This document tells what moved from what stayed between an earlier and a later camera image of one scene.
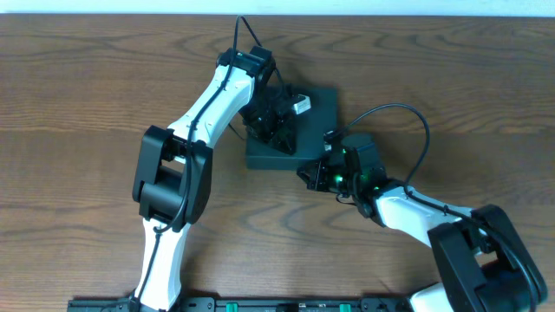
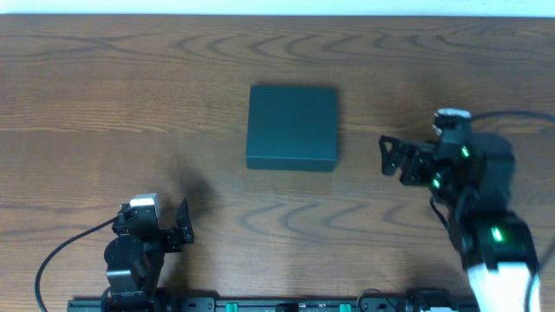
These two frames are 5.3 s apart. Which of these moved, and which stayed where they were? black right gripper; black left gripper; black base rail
Moved: black right gripper; black left gripper
Stayed: black base rail
